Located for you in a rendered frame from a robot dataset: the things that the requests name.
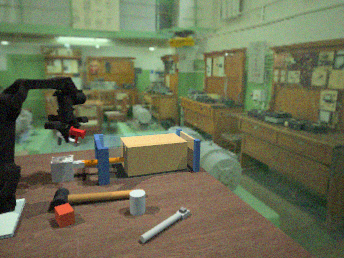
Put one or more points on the grey cylinder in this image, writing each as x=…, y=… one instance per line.
x=137, y=202

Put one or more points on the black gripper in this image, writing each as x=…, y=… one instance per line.
x=66, y=117

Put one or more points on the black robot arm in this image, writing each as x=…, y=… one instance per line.
x=11, y=99

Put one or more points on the grey metal handle with square end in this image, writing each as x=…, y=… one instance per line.
x=181, y=214

